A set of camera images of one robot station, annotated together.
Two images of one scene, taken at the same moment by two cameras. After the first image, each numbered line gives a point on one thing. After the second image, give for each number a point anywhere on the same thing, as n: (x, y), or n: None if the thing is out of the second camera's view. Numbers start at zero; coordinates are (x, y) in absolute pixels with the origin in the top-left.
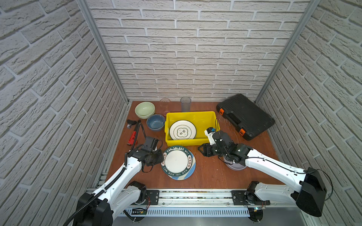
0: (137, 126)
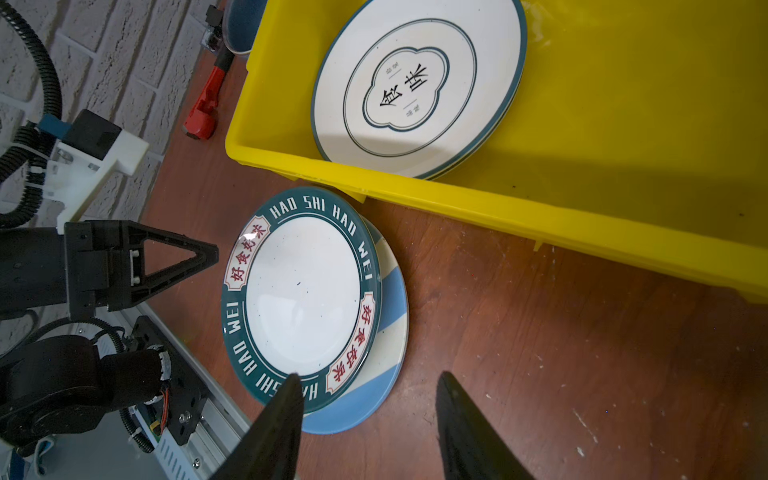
0: (200, 123)
